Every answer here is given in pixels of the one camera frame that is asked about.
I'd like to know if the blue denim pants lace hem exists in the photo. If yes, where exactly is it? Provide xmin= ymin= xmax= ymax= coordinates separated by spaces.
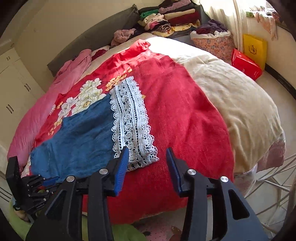
xmin=30 ymin=76 xmax=158 ymax=183

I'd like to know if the metal drying rack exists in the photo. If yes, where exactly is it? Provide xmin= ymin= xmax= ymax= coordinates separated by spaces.
xmin=245 ymin=154 xmax=295 ymax=239

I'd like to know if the pink plush quilt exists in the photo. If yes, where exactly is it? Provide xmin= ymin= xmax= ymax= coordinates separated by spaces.
xmin=7 ymin=49 xmax=92 ymax=171

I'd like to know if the cream white wardrobe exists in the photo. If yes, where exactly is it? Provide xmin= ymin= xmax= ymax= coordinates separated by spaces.
xmin=0 ymin=48 xmax=45 ymax=150

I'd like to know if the red floral bed cover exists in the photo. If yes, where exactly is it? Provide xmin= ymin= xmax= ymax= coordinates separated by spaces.
xmin=33 ymin=40 xmax=234 ymax=224

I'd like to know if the red pillow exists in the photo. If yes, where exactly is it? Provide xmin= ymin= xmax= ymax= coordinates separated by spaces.
xmin=91 ymin=45 xmax=110 ymax=61

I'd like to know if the red gift box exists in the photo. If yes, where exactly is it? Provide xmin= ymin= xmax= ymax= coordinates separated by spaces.
xmin=231 ymin=49 xmax=262 ymax=81

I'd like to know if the grey upholstered headboard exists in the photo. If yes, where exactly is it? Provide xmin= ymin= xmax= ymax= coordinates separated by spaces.
xmin=47 ymin=4 xmax=140 ymax=76

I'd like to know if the yellow gift bag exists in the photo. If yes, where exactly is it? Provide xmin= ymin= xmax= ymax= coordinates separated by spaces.
xmin=243 ymin=34 xmax=267 ymax=71

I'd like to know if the floral fabric laundry basket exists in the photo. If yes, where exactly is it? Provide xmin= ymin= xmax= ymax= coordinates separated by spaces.
xmin=190 ymin=19 xmax=235 ymax=61

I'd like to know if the pink fuzzy garment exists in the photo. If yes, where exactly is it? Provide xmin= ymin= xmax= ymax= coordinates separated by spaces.
xmin=111 ymin=28 xmax=136 ymax=47

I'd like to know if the stack of folded clothes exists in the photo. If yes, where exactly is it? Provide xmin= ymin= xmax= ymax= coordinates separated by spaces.
xmin=135 ymin=1 xmax=202 ymax=38

